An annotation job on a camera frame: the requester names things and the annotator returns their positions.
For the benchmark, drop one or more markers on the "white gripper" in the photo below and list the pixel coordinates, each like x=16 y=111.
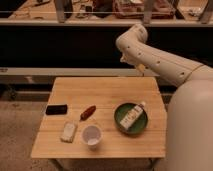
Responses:
x=133 y=62

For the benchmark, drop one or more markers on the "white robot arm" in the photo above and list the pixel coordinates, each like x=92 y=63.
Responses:
x=189 y=136

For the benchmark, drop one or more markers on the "green bowl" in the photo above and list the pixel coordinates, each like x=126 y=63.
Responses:
x=137 y=127

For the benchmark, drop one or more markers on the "white bottle in bowl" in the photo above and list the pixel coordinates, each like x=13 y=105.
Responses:
x=132 y=115

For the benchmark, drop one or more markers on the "red sausage-like object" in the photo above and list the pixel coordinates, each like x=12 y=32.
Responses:
x=87 y=113

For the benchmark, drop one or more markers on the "light wooden table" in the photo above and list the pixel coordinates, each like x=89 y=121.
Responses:
x=106 y=93

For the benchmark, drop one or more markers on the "white paper cup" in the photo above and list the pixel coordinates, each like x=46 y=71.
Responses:
x=91 y=136

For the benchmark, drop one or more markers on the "wooden workbench shelf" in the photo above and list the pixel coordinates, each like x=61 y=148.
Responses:
x=150 y=13

